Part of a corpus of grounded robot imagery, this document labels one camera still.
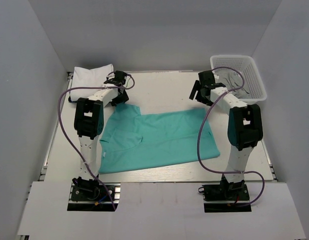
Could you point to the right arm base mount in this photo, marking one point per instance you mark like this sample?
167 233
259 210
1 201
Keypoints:
216 200

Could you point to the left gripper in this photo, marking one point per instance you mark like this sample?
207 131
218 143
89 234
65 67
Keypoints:
124 98

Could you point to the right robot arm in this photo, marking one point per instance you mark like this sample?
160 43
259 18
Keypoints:
244 129

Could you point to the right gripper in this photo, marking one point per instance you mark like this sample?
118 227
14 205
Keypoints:
196 88

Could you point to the folded dark t-shirt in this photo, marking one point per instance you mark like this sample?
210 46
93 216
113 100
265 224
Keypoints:
71 101

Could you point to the teal t-shirt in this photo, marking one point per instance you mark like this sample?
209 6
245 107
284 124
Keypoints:
135 141

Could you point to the grey t-shirt in basket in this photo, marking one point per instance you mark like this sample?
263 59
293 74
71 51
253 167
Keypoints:
232 80

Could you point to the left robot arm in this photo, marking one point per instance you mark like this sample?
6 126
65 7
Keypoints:
89 118

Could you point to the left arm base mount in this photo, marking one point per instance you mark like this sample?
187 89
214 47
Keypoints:
95 200

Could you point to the white plastic basket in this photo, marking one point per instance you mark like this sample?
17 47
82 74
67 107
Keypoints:
246 68

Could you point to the folded white t-shirt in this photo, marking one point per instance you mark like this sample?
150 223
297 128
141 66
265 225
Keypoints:
83 77

